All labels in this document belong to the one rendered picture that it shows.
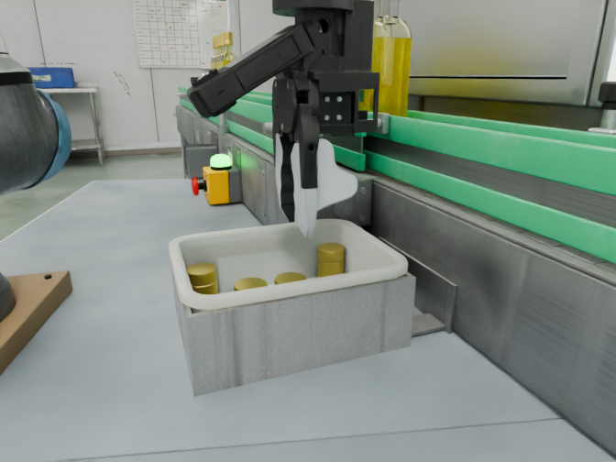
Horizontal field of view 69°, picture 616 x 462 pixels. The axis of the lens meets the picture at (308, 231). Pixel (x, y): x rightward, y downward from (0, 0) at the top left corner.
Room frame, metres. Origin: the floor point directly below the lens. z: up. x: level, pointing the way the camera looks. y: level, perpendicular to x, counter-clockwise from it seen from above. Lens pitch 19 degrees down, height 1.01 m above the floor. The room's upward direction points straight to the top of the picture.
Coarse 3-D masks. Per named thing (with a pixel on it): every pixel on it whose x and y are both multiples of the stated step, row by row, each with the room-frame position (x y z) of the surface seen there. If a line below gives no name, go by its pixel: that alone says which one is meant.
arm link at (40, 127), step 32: (0, 32) 0.55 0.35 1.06; (0, 64) 0.52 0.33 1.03; (0, 96) 0.51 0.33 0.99; (32, 96) 0.55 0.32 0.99; (0, 128) 0.49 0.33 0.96; (32, 128) 0.53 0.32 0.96; (64, 128) 0.57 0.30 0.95; (0, 160) 0.48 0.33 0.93; (32, 160) 0.52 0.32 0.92; (64, 160) 0.57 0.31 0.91; (0, 192) 0.49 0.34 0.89
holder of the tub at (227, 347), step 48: (384, 240) 0.56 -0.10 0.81; (384, 288) 0.39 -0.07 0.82; (432, 288) 0.46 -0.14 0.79; (192, 336) 0.33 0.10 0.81; (240, 336) 0.34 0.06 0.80; (288, 336) 0.36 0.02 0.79; (336, 336) 0.37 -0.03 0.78; (384, 336) 0.39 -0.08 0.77; (192, 384) 0.33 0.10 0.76; (240, 384) 0.34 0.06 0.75
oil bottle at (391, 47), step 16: (384, 16) 0.70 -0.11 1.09; (384, 32) 0.68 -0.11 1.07; (400, 32) 0.69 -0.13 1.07; (384, 48) 0.68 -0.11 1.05; (400, 48) 0.69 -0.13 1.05; (384, 64) 0.68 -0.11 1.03; (400, 64) 0.69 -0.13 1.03; (384, 80) 0.68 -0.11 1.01; (400, 80) 0.69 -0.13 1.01; (368, 96) 0.70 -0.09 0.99; (384, 96) 0.68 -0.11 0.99; (400, 96) 0.69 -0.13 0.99; (384, 112) 0.68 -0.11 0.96; (400, 112) 0.69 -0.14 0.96
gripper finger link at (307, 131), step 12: (300, 108) 0.39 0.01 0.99; (300, 120) 0.39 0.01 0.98; (312, 120) 0.39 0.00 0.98; (300, 132) 0.39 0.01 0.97; (312, 132) 0.38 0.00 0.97; (300, 144) 0.39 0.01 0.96; (312, 144) 0.39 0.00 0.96; (300, 156) 0.39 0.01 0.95; (312, 156) 0.38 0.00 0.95; (300, 168) 0.39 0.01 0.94; (312, 168) 0.39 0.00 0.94; (312, 180) 0.39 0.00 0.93
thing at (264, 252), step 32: (288, 224) 0.53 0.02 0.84; (320, 224) 0.54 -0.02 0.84; (352, 224) 0.53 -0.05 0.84; (192, 256) 0.48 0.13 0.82; (224, 256) 0.49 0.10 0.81; (256, 256) 0.51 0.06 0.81; (288, 256) 0.52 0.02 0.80; (352, 256) 0.51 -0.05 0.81; (384, 256) 0.44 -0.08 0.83; (224, 288) 0.49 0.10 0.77; (256, 288) 0.35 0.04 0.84; (288, 288) 0.35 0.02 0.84; (320, 288) 0.36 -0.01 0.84
